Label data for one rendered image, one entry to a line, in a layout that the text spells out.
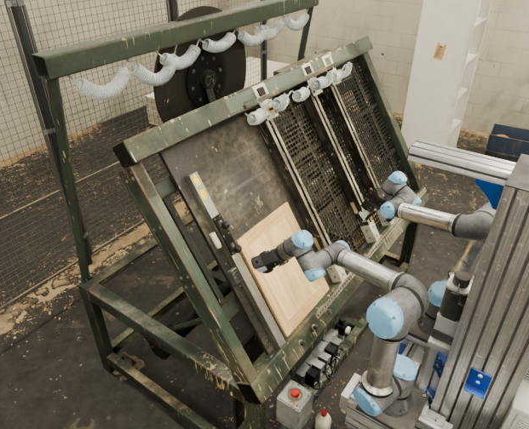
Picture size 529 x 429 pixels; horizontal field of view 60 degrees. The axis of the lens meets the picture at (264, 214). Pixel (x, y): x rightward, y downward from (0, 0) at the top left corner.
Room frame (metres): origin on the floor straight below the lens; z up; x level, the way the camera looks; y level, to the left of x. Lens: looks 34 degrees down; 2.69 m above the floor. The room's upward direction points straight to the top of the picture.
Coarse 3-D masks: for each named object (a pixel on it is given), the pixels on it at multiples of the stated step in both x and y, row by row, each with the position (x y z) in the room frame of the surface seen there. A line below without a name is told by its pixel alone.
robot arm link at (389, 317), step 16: (400, 288) 1.09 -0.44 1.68; (384, 304) 1.01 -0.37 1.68; (400, 304) 1.01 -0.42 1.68; (416, 304) 1.03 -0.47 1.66; (368, 320) 1.02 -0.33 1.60; (384, 320) 0.98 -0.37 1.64; (400, 320) 0.97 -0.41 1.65; (384, 336) 0.96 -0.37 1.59; (400, 336) 0.98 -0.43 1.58; (384, 352) 0.99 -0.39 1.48; (368, 368) 1.04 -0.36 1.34; (384, 368) 0.99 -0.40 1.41; (368, 384) 1.01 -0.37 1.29; (384, 384) 0.99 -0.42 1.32; (368, 400) 0.97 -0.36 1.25; (384, 400) 0.98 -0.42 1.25
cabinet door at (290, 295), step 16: (288, 208) 2.08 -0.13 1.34; (256, 224) 1.91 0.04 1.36; (272, 224) 1.95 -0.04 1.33; (288, 224) 2.02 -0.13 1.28; (240, 240) 1.77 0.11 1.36; (256, 240) 1.83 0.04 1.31; (272, 240) 1.89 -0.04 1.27; (256, 272) 1.71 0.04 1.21; (272, 272) 1.77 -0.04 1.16; (288, 272) 1.83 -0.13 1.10; (272, 288) 1.71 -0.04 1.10; (288, 288) 1.77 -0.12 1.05; (304, 288) 1.83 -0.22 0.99; (320, 288) 1.89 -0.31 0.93; (272, 304) 1.65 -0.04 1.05; (288, 304) 1.70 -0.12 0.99; (304, 304) 1.76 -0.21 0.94; (288, 320) 1.64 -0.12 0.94
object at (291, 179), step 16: (256, 96) 2.28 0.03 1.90; (288, 96) 2.25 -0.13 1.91; (272, 112) 2.29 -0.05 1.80; (272, 128) 2.28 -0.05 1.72; (272, 144) 2.25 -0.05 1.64; (288, 160) 2.23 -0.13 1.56; (288, 176) 2.18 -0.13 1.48; (304, 192) 2.16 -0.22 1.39; (304, 208) 2.12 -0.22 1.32; (320, 224) 2.10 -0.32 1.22; (320, 240) 2.05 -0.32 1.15; (336, 272) 1.97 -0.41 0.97
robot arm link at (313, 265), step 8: (304, 256) 1.34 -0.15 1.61; (312, 256) 1.34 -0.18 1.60; (320, 256) 1.35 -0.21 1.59; (328, 256) 1.36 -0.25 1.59; (304, 264) 1.32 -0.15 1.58; (312, 264) 1.32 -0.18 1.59; (320, 264) 1.33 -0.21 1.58; (328, 264) 1.35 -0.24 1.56; (304, 272) 1.31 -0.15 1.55; (312, 272) 1.30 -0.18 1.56; (320, 272) 1.30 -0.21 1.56; (312, 280) 1.29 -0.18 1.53
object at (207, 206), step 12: (192, 180) 1.79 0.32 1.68; (204, 204) 1.75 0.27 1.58; (216, 228) 1.71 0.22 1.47; (228, 252) 1.67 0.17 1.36; (240, 264) 1.66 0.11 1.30; (240, 276) 1.63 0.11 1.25; (252, 288) 1.62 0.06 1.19; (252, 300) 1.59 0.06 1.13; (264, 300) 1.61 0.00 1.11; (264, 312) 1.57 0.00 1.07; (264, 324) 1.55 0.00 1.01; (276, 324) 1.57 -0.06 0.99; (276, 336) 1.52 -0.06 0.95
